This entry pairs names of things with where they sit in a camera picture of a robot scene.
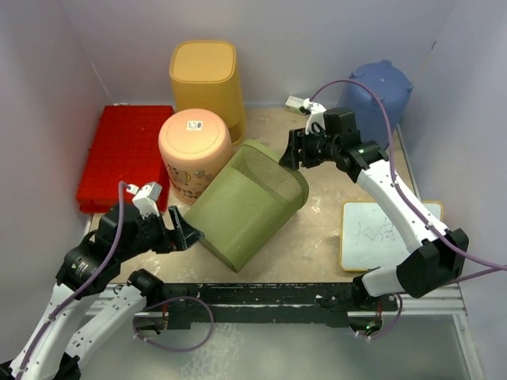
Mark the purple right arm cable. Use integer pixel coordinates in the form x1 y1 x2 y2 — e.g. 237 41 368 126
311 78 507 284

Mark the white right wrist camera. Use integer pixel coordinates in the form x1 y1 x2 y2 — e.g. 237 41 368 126
299 98 326 135

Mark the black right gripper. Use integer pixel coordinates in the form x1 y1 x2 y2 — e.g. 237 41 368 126
280 125 340 170

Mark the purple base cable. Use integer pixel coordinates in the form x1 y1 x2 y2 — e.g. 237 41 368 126
354 292 403 341
132 295 215 352

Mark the red plastic tray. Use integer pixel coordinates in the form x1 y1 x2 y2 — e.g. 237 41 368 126
76 105 174 214

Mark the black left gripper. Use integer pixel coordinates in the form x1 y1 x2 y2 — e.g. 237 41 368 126
118 204 204 260

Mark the pink bin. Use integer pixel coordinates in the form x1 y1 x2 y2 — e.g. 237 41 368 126
158 108 233 204

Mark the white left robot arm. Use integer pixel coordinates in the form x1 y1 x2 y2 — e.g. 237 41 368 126
1 203 204 379

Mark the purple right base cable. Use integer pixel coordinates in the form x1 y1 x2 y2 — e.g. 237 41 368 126
354 292 403 341

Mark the blue plastic bucket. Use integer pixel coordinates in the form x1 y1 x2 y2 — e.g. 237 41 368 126
337 59 414 149

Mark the small white cardboard box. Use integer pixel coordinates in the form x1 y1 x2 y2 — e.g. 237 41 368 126
284 96 304 116

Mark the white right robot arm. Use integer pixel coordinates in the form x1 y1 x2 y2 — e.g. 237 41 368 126
279 102 469 310

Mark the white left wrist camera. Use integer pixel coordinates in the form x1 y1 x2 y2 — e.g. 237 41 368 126
127 181 162 219

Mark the small whiteboard with orange frame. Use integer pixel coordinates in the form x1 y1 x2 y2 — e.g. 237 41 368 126
340 200 444 273

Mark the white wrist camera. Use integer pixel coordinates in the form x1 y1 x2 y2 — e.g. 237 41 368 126
127 181 162 219
299 98 326 135

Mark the olive green ribbed bin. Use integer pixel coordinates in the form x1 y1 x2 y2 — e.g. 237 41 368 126
185 140 309 272

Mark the yellow ribbed waste basket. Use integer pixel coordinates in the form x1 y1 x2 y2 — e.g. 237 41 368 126
169 40 246 146

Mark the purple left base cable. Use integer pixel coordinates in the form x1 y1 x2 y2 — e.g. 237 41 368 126
132 295 215 352

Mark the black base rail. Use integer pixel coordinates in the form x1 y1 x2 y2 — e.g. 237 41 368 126
147 283 398 329

